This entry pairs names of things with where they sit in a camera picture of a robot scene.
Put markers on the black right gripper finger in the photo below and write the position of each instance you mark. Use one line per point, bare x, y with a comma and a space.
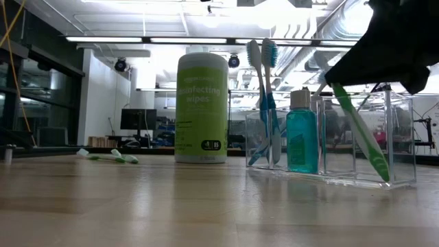
363, 65

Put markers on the red machine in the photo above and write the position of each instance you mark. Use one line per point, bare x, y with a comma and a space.
382, 136

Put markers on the small blue mouthwash bottle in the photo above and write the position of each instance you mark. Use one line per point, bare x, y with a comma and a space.
302, 137

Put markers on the silver ventilation duct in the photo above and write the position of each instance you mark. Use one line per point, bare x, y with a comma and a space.
308, 61

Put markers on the black computer monitor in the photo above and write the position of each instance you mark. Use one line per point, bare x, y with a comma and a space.
138, 119

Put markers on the small white cylinder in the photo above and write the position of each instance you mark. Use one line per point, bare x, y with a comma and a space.
9, 152

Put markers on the long ceiling light bar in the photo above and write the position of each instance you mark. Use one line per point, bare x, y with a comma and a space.
188, 40

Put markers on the round ceiling lamp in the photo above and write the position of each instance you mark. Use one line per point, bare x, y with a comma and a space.
211, 20

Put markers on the wooden crate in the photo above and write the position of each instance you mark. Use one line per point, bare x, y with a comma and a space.
103, 141

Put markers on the light green cylindrical cup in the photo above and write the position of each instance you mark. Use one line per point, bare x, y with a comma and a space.
201, 113

